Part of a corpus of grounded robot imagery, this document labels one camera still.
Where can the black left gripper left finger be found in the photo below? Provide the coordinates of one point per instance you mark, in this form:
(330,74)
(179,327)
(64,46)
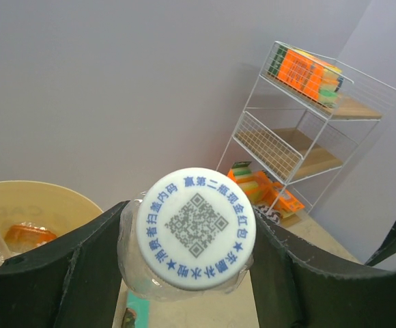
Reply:
(73,281)

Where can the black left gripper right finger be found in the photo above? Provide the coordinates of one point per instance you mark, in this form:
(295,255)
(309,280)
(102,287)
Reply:
(296,284)

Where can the orange label clear bottle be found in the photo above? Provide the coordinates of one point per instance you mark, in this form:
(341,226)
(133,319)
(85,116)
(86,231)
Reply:
(21,238)

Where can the crushed clear bottle white cap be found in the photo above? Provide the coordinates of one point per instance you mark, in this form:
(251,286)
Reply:
(191,233)

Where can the yellow plastic bin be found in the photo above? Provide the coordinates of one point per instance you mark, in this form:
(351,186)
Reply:
(58,209)

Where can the teal rectangular box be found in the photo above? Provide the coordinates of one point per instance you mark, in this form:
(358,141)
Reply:
(137,312)

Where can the purple wavy pattern pouch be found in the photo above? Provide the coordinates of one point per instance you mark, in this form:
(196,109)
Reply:
(267,212)

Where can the orange box bottom shelf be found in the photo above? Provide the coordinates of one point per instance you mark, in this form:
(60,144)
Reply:
(284,202)

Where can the sponge pack bottom shelf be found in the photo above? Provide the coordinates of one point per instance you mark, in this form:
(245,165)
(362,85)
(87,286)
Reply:
(251,184)

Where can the stacked colourful sponges top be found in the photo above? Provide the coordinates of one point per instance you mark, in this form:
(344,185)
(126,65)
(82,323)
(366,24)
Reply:
(316,79)

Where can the white wire shelf rack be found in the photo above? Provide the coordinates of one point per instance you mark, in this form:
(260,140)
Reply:
(299,142)

